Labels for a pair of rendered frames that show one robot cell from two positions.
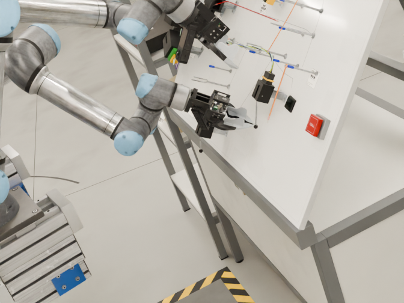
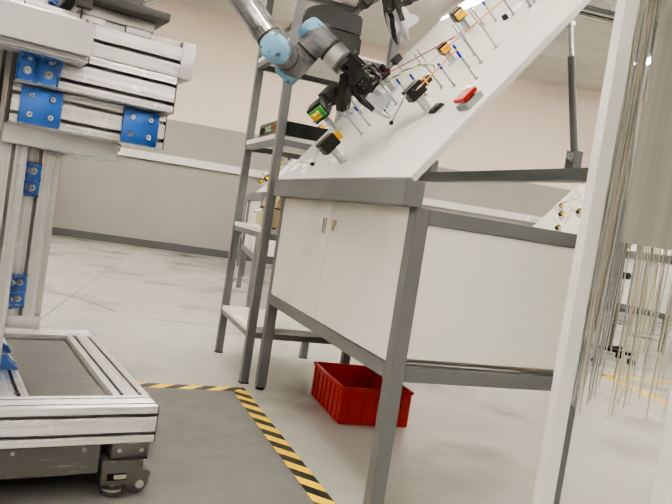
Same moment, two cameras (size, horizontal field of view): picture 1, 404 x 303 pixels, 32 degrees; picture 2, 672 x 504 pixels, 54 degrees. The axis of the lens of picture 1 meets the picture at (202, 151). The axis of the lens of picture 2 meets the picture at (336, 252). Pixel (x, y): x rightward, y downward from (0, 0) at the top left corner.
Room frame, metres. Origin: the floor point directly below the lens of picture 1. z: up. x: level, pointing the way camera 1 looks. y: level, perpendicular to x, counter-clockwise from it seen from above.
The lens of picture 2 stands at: (0.01, 0.26, 0.74)
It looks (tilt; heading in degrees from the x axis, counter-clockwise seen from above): 3 degrees down; 350
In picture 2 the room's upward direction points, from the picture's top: 9 degrees clockwise
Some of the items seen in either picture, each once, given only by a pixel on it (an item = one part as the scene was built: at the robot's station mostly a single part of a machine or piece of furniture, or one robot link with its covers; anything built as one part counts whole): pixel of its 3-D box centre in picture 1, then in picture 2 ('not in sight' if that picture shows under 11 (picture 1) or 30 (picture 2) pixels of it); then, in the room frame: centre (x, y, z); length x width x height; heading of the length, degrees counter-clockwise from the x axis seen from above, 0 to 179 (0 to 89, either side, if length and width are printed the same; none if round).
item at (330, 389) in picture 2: not in sight; (358, 392); (2.58, -0.37, 0.07); 0.39 x 0.29 x 0.14; 8
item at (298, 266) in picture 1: (284, 246); (357, 271); (1.91, -0.14, 0.60); 0.55 x 0.03 x 0.39; 12
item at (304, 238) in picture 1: (226, 160); (330, 190); (2.17, -0.07, 0.83); 1.18 x 0.05 x 0.06; 12
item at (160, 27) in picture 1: (165, 26); (302, 136); (3.05, -0.04, 1.09); 0.35 x 0.33 x 0.07; 12
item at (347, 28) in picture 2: not in sight; (321, 33); (3.02, -0.05, 1.56); 0.30 x 0.23 x 0.19; 103
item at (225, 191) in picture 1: (222, 181); (300, 252); (2.45, -0.04, 0.60); 0.55 x 0.02 x 0.39; 12
